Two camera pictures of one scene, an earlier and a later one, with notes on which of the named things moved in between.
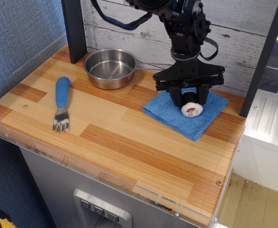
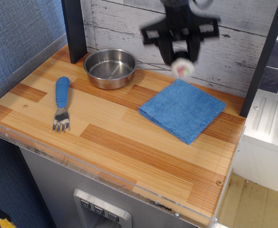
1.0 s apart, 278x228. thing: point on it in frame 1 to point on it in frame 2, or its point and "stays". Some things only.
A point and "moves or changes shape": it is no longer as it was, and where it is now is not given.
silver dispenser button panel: (95, 212) stays
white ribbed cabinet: (264, 155) stays
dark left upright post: (73, 20) stays
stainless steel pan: (113, 69) stays
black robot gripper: (189, 73) to (179, 23)
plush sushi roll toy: (190, 107) moves or changes shape
